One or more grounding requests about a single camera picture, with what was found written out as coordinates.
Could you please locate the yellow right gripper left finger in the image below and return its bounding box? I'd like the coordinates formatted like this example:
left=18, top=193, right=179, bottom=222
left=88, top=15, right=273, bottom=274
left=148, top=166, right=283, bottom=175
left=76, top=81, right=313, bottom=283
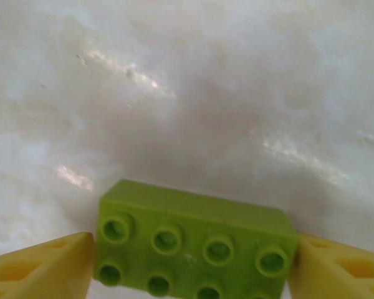
left=0, top=231, right=96, bottom=299

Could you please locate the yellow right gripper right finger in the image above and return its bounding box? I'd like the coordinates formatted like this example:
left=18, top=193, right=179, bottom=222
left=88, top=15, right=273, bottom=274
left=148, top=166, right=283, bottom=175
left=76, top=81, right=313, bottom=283
left=287, top=233, right=374, bottom=299

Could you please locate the long lime green lego brick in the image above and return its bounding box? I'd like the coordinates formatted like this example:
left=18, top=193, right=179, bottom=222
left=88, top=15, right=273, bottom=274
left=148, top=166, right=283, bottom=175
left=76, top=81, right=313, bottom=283
left=92, top=179, right=299, bottom=299

